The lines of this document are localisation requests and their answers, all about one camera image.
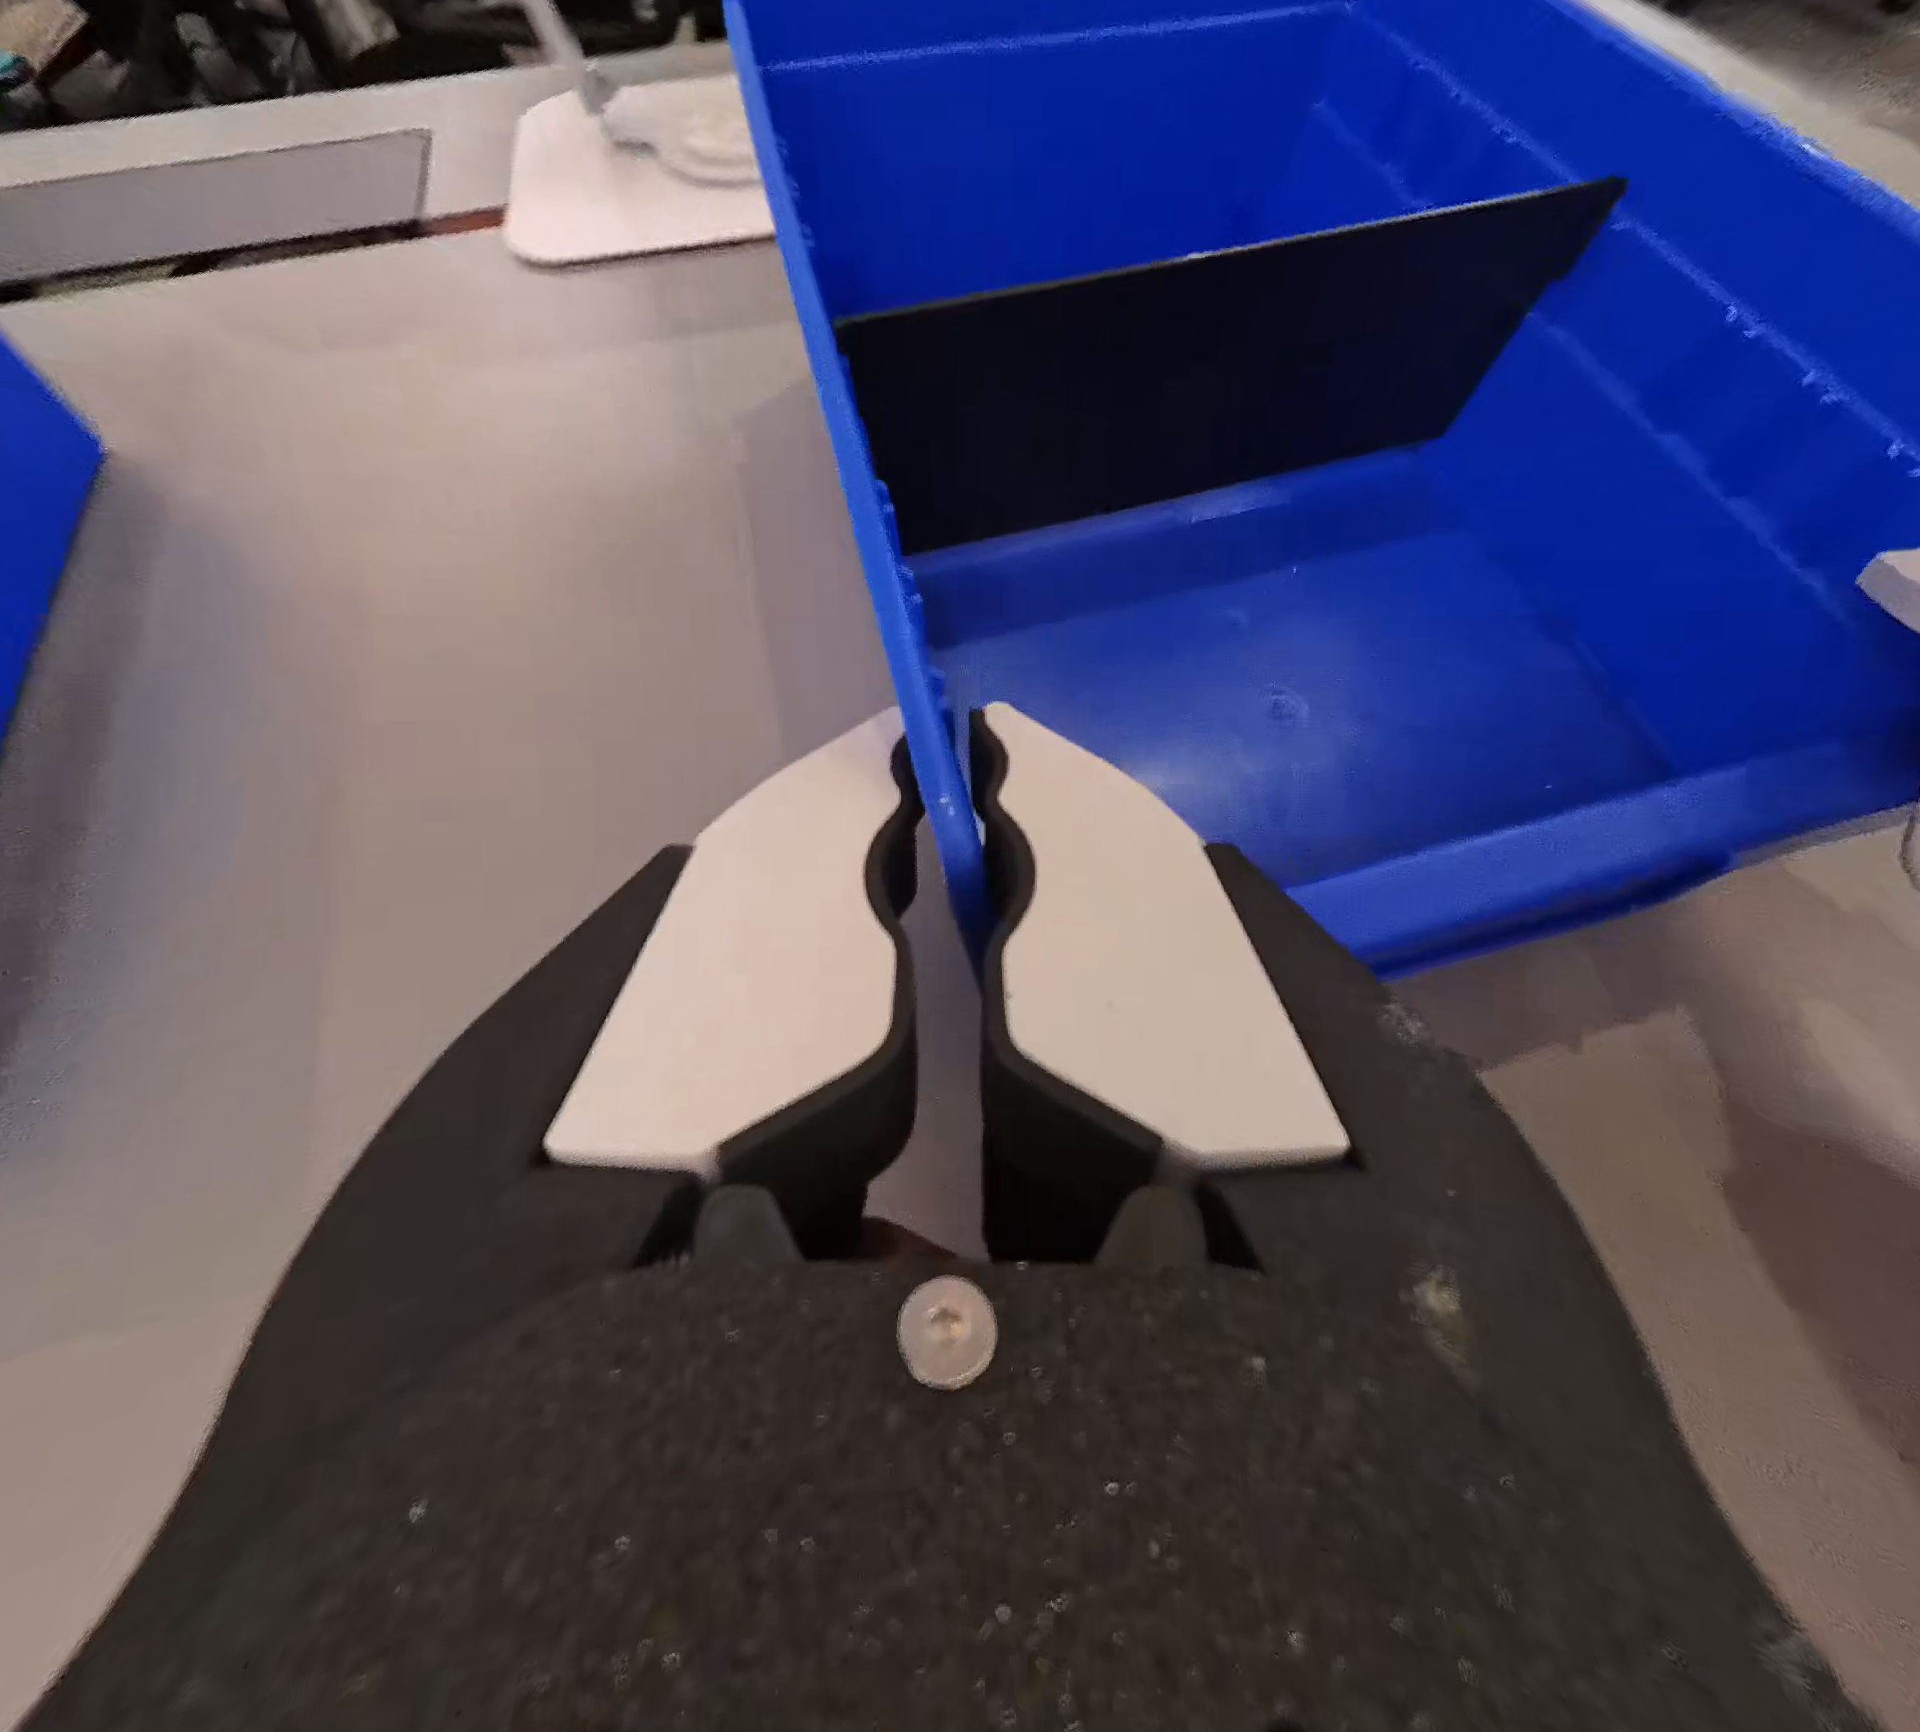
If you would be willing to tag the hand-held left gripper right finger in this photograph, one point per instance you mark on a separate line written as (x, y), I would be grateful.
(1171, 998)

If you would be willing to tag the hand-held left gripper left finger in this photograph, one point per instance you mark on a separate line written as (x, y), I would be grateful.
(721, 998)

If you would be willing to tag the blue divided plastic bin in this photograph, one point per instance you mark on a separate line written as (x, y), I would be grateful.
(1352, 710)
(38, 531)

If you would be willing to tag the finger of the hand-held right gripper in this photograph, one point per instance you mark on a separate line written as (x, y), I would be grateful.
(1898, 588)

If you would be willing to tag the instruction board on white stand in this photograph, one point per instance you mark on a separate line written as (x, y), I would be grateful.
(629, 185)

